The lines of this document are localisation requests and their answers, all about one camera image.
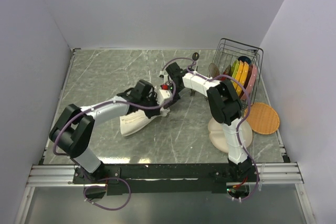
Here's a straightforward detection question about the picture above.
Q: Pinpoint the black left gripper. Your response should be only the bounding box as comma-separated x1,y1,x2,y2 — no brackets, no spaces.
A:
140,92,164,119

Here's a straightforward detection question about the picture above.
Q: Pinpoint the white cloth napkin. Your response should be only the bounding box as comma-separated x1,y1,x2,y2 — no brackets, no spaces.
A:
120,108,170,136

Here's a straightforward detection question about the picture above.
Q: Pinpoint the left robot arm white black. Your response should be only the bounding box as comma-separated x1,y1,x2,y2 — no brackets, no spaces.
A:
49,80,176,183

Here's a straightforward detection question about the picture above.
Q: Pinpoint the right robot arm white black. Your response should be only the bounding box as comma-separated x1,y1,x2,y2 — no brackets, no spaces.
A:
163,62,254,182

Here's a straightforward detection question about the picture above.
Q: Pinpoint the black fork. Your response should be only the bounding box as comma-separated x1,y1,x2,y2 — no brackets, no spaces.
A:
190,90,196,97

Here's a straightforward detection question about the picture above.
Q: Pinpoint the black spoon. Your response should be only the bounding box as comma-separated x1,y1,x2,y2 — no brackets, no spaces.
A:
192,52,200,71

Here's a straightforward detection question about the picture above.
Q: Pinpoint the brown round plate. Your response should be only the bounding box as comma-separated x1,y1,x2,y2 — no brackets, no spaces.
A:
208,63,220,78

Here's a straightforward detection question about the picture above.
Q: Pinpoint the green plate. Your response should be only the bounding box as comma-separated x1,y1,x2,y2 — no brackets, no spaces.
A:
230,60,240,77

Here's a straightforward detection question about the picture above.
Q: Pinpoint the yellow plate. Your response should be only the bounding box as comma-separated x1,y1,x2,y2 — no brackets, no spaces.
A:
235,61,245,83

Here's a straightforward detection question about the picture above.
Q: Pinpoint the beige round plate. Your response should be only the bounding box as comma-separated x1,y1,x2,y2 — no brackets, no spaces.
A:
208,118,253,153

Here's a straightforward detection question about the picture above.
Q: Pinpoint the dark blue bowl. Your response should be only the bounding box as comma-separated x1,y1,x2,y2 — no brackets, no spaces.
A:
238,56,251,65

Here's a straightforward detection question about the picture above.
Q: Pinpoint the orange plate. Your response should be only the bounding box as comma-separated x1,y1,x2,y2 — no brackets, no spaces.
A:
241,62,249,88

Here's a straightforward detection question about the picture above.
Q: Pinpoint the pink plate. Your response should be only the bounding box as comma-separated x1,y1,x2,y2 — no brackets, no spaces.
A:
241,63,258,100

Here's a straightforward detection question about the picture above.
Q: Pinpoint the orange woven round placemat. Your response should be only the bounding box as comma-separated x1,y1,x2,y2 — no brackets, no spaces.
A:
247,102,280,135

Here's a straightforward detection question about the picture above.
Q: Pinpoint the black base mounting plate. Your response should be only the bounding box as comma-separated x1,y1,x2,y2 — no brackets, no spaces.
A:
72,163,259,196

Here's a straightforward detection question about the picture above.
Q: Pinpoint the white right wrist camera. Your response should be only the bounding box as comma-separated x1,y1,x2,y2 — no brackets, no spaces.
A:
159,70,170,86

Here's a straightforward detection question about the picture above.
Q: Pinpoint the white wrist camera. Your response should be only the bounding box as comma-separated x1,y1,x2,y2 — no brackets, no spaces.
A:
156,84,173,106
159,70,170,86

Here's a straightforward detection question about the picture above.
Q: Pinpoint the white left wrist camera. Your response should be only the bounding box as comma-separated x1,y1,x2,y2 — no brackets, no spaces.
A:
156,84,173,106

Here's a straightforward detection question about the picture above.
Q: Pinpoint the black wire dish rack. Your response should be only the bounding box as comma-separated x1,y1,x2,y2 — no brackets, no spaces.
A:
207,38,264,110

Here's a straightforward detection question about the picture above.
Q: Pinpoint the aluminium frame rail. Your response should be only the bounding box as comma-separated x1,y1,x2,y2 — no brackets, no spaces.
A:
26,163,303,187

